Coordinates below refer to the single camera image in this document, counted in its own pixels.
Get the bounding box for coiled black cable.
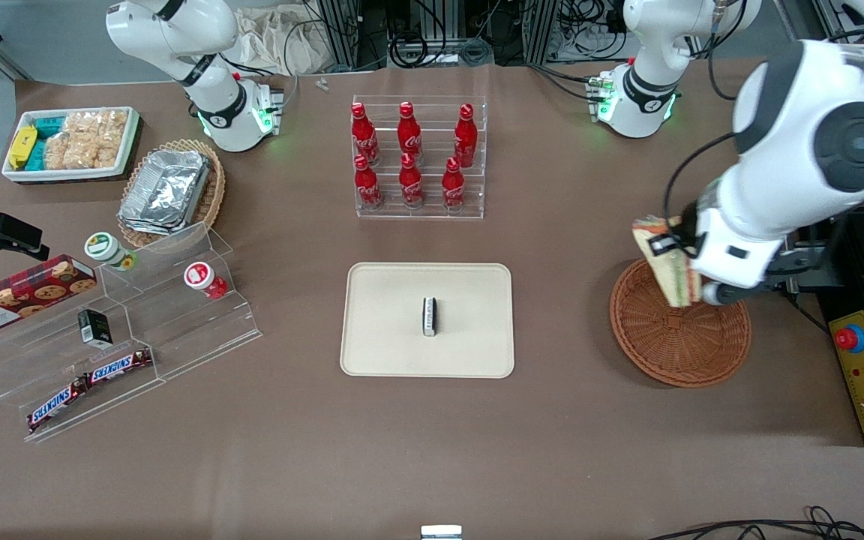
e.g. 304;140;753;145
389;28;431;70

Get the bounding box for yellow snack packet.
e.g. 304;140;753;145
7;125;38;171

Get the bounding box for light wicker oval basket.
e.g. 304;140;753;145
116;138;227;249

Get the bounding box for clear acrylic stepped riser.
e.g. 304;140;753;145
0;221;263;443

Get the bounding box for aluminium foil container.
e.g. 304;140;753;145
118;206;204;236
120;149;212;226

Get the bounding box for small black carton box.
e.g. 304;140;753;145
77;308;113;349

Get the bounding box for triangular sandwich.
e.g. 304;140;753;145
632;215;704;309

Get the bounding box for red lidded snack cup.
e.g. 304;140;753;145
183;261;230;300

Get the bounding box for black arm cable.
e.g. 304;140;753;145
661;131;740;226

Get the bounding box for white cloth bag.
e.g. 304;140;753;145
233;6;329;76

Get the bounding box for white rectangular snack bin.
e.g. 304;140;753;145
1;106;141;185

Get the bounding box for red Coca-Cola bottle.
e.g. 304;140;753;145
399;152;425;209
397;101;423;160
454;103;479;169
442;156;467;213
350;102;380;167
354;154;385;212

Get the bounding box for green lidded snack cup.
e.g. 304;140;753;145
85;232;137;272

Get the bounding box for clear bag of crackers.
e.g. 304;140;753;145
42;135;122;171
63;110;130;149

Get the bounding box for Snickers chocolate bar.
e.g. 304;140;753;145
85;348;154;384
27;377;92;434

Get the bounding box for Walkers red cookie box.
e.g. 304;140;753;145
0;255;98;338

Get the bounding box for brown round wicker basket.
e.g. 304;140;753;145
610;258;753;389

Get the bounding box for clear acrylic bottle rack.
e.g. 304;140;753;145
352;94;488;221

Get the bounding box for black floor cables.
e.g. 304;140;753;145
646;505;864;540

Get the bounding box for beige plastic serving tray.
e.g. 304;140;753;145
340;262;515;379

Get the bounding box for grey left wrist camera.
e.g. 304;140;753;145
702;283;789;307

